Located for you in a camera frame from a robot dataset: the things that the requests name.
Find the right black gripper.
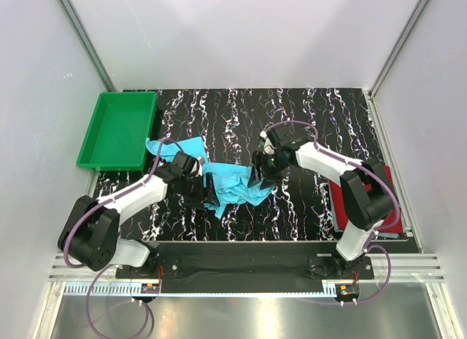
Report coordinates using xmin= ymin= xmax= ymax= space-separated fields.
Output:
xmin=247 ymin=151 xmax=290 ymax=190

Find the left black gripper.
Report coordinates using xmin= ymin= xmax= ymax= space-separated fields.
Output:
xmin=180 ymin=173 xmax=220 ymax=210

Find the cyan polo shirt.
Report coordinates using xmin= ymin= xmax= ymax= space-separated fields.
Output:
xmin=144 ymin=136 xmax=274 ymax=219

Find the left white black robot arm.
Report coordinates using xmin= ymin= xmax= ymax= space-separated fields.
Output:
xmin=58 ymin=151 xmax=220 ymax=278

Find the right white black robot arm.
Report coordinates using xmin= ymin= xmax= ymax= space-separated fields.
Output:
xmin=248 ymin=128 xmax=401 ymax=278

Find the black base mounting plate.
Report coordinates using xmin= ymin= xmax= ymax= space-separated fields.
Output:
xmin=117 ymin=254 xmax=375 ymax=299

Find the green plastic bin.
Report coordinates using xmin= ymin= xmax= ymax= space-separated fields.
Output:
xmin=77 ymin=91 xmax=157 ymax=171

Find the folded red shirt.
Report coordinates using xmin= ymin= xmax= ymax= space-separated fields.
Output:
xmin=330 ymin=168 xmax=401 ymax=227

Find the white slotted cable duct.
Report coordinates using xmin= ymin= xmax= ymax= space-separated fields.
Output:
xmin=63 ymin=282 xmax=340 ymax=297

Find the aluminium frame rail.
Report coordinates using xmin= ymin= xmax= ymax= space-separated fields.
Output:
xmin=47 ymin=254 xmax=444 ymax=283

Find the left aluminium corner post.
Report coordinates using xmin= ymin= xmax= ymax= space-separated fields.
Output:
xmin=57 ymin=0 xmax=117 ymax=92

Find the aluminium corner post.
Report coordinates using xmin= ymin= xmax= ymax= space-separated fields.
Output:
xmin=368 ymin=0 xmax=432 ymax=98
xmin=57 ymin=0 xmax=117 ymax=92

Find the right aluminium corner post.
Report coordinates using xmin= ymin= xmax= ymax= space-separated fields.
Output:
xmin=368 ymin=0 xmax=432 ymax=98

